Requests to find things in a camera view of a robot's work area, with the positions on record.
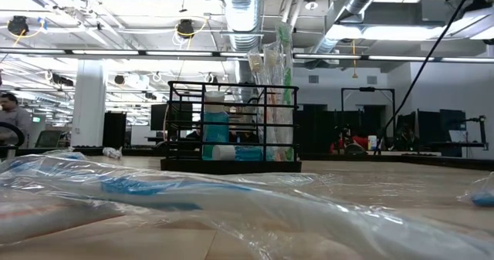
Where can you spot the round ceiling sensor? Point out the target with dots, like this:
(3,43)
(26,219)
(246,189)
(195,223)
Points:
(311,3)

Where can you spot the grey office chair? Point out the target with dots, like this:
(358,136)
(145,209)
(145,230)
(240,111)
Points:
(48,139)

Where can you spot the black cabinet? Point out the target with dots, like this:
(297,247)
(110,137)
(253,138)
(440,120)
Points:
(114,130)

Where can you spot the long ceiling light strip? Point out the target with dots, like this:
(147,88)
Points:
(116,52)

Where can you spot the person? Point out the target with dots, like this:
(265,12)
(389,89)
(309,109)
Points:
(15,117)
(361,141)

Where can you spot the white square pillar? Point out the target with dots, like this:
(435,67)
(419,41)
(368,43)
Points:
(88,105)

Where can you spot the blue toothbrush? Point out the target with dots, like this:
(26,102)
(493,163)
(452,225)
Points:
(482,198)
(154,186)

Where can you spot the black aluminium table frame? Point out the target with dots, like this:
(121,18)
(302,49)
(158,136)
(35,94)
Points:
(386,159)

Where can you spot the black background frame rig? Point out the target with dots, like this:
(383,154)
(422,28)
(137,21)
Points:
(366,89)

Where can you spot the orange wrapped toothbrush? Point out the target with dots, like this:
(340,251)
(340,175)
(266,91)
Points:
(46,217)

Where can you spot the dark background monitor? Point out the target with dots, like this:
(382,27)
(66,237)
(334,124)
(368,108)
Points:
(159,117)

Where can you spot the small blue mouthwash bottle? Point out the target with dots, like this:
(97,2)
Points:
(247,153)
(216,130)

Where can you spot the purple toothbrush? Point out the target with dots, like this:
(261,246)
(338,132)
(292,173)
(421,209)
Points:
(112,153)

